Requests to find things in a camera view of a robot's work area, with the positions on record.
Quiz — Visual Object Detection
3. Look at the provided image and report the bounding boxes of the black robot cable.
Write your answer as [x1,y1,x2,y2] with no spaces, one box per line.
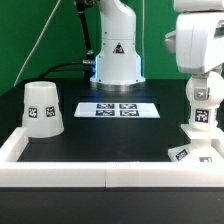
[37,0,98,81]

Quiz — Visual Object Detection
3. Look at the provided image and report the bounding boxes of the white lamp shade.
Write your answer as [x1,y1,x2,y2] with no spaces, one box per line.
[22,81,64,138]

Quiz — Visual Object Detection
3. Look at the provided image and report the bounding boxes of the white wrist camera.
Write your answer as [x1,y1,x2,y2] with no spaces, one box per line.
[165,31,176,54]

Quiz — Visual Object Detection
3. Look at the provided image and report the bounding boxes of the white lamp base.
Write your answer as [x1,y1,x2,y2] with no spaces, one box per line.
[168,124,224,163]

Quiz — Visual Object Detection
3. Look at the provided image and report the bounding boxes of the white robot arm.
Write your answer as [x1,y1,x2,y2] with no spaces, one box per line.
[90,0,224,101]

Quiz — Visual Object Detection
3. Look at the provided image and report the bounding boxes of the white lamp bulb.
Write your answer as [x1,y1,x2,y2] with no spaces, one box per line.
[186,71,224,130]

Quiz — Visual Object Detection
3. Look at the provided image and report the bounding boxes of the white U-shaped fence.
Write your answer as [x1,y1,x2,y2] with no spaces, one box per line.
[0,127,224,188]

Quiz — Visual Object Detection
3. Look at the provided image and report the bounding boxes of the white marker tag plate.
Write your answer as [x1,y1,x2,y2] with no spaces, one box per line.
[74,102,160,119]

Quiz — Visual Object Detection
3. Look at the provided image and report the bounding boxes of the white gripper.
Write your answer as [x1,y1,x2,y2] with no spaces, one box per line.
[176,11,224,100]

